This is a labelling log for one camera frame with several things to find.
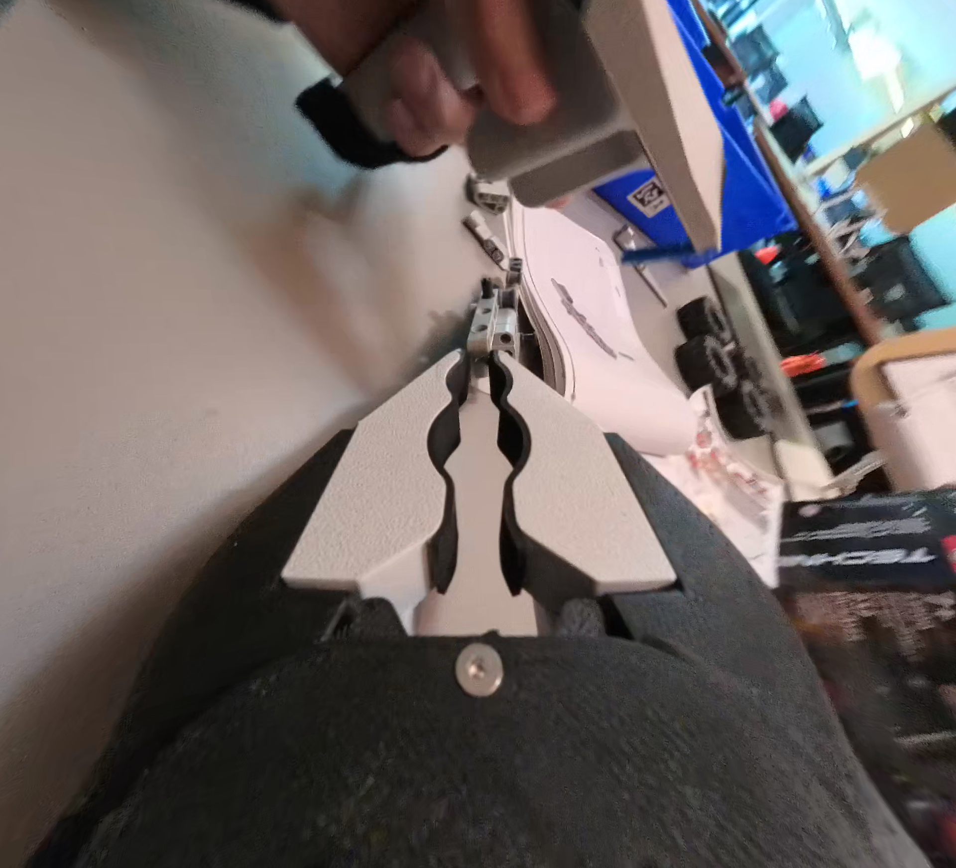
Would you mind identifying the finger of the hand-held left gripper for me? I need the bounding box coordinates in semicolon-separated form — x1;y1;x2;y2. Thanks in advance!
581;0;727;251

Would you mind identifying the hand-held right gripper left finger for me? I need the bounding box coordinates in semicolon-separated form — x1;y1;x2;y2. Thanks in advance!
281;350;472;615

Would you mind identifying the toy sticker sheet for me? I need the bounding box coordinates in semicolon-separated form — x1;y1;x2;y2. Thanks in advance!
668;390;793;533

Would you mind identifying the black toy set box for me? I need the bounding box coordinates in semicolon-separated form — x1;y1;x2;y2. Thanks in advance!
777;487;956;809

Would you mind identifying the blue plastic bin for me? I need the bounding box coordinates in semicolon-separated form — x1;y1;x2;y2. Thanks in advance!
590;0;799;268

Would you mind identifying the brown cardboard panel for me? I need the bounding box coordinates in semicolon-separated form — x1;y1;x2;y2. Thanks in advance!
855;121;956;234

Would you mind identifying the instruction sign board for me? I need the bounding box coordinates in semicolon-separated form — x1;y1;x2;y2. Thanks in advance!
847;326;956;496

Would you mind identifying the grey toy panel assembly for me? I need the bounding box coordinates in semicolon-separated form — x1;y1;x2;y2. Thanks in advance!
465;277;520;365

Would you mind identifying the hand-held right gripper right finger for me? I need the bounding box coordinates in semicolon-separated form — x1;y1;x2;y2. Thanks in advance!
487;351;679;608

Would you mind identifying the open instruction booklet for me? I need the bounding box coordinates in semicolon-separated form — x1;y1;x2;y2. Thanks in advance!
508;196;703;458

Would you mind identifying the small grey toy tool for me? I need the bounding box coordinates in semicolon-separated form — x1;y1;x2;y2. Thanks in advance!
612;224;669;308

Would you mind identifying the blue toy pin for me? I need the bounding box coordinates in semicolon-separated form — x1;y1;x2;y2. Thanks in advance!
621;244;719;270

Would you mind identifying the grey desk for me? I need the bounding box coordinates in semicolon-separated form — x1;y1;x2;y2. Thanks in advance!
0;0;841;868

